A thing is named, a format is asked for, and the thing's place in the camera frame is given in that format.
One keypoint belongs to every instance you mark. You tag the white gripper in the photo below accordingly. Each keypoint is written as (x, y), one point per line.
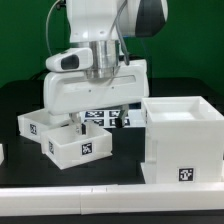
(72, 92)

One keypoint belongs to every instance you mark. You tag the white drawer cabinet box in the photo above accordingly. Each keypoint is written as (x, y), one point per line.
(184, 140)

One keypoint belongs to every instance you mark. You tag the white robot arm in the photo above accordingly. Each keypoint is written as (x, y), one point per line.
(97, 70)

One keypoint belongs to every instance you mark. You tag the white open drawer tray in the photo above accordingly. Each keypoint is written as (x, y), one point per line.
(32, 124)

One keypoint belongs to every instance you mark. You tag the marker sheet on table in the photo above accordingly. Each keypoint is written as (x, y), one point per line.
(106, 118)

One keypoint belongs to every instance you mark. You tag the white left fence block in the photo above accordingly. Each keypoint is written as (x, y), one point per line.
(1, 154)

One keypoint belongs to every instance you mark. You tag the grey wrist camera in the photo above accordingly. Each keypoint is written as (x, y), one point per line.
(73, 59)

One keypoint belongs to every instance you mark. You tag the white front fence rail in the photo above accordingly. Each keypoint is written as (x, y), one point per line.
(111, 199)

